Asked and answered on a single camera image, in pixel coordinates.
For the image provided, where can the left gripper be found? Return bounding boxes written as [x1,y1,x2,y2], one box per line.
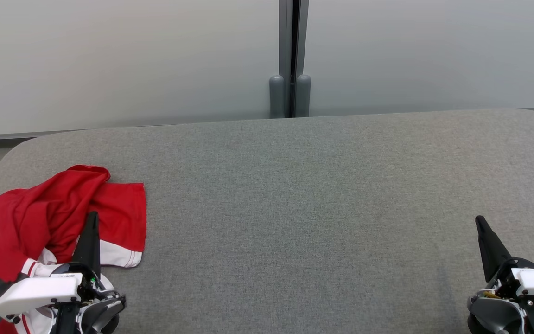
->
[54,211,127,334]

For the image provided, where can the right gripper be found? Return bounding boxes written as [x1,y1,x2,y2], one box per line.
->
[467,215,534,334]

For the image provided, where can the red shorts white stripe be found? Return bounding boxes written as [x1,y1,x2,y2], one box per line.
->
[31,165,147,269]

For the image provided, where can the red jersey shirt white sleeves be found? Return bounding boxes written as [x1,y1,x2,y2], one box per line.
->
[0,186,119,334]

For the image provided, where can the white left camera bracket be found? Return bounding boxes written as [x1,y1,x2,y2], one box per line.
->
[0,273,83,323]

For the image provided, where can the grey cylindrical post foot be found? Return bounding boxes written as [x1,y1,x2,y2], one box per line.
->
[295,74,312,118]
[269,74,286,119]

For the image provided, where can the grey metal partition post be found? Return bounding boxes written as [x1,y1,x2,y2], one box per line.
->
[279,0,309,119]

